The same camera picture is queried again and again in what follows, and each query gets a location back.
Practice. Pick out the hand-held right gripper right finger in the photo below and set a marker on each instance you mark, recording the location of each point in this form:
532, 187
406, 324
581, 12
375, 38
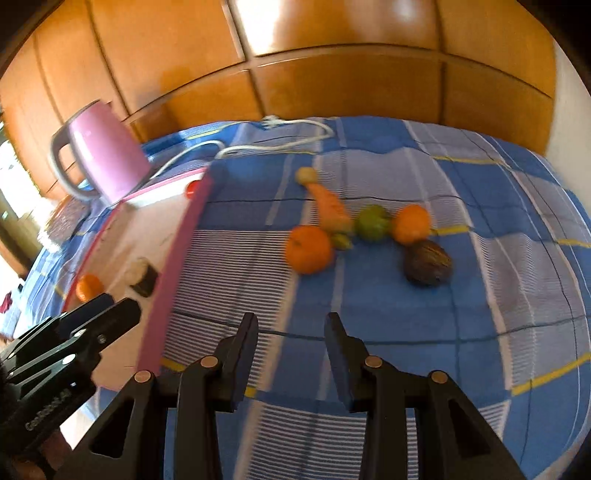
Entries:
334, 360

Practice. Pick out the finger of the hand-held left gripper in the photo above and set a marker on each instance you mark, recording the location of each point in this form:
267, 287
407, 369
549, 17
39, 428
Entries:
94, 305
111, 325

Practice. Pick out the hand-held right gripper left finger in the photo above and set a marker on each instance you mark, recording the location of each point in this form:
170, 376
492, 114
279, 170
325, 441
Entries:
244, 360

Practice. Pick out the pink rimmed white tray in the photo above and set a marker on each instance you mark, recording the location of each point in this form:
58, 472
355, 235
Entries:
138, 230

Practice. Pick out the green apple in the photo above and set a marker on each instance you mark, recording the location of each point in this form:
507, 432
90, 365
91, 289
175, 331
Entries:
373, 223

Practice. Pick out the beige round fruit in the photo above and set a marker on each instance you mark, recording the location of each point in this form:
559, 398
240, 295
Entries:
306, 175

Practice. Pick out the person's left hand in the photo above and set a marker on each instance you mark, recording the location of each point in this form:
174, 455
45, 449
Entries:
60, 445

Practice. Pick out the orange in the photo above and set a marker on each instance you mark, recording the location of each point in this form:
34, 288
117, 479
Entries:
87, 287
309, 249
411, 224

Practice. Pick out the dark brown fruit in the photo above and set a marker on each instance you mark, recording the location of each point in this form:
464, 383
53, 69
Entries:
144, 279

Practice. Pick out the blue plaid bedsheet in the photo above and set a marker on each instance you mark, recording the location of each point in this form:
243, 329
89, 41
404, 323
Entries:
415, 346

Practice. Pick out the dark patterned cloth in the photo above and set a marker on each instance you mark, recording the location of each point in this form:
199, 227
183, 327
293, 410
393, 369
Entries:
64, 217

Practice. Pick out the dark avocado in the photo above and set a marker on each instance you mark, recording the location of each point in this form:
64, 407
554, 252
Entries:
427, 263

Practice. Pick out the orange carrot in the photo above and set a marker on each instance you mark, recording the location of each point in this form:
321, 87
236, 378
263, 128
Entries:
330, 210

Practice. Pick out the small red fruit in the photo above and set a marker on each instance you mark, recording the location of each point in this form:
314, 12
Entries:
191, 188

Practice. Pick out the pink electric kettle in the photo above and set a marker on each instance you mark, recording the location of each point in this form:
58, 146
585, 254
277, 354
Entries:
106, 152

